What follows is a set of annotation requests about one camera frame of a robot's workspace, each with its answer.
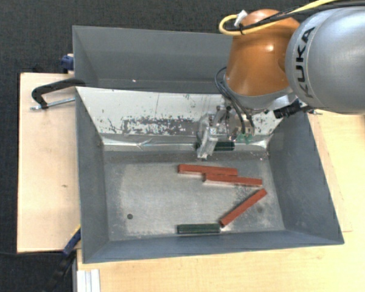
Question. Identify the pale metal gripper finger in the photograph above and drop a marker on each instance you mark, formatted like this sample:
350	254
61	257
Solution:
202	141
211	141

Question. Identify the dark green flat block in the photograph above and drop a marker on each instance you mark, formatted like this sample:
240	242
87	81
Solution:
225	146
198	228

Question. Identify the red-brown flat block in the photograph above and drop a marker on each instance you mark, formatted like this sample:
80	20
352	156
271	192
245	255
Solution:
244	207
234	180
207	169

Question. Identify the grey metal bin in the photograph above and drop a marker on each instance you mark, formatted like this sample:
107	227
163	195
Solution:
158	193

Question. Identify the black cylinder on white bracket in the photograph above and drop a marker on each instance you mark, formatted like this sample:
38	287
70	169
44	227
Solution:
287	110

